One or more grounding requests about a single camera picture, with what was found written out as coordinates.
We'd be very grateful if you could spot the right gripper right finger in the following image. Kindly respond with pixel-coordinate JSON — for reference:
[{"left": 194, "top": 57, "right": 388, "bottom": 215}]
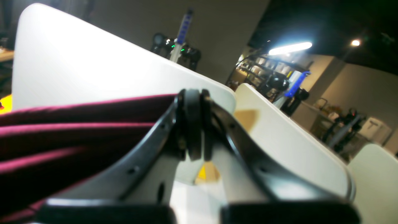
[{"left": 201, "top": 90, "right": 361, "bottom": 224}]

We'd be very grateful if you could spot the dark red long-sleeve t-shirt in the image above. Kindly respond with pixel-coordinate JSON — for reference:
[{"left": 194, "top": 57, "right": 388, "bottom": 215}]
[{"left": 0, "top": 94, "right": 175, "bottom": 224}]

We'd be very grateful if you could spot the white cabinet in background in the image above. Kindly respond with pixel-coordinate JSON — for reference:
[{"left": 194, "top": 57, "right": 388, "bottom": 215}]
[{"left": 359, "top": 117, "right": 392, "bottom": 145}]

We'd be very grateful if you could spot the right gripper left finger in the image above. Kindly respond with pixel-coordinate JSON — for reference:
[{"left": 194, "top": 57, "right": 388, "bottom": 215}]
[{"left": 36, "top": 89, "right": 202, "bottom": 224}]

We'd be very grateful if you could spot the metal storage shelf rack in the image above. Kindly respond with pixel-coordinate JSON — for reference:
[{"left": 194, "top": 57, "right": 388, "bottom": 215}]
[{"left": 226, "top": 54, "right": 311, "bottom": 102}]

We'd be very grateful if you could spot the bright ceiling strip light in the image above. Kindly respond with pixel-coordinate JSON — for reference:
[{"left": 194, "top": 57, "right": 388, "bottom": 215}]
[{"left": 268, "top": 42, "right": 312, "bottom": 55}]

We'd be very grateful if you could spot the round ceiling spot light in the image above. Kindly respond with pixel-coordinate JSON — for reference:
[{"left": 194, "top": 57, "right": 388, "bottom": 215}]
[{"left": 350, "top": 39, "right": 361, "bottom": 47}]

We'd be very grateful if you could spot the distant robot with blue column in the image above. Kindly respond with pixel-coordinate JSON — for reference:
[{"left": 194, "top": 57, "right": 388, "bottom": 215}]
[{"left": 150, "top": 8, "right": 201, "bottom": 72}]

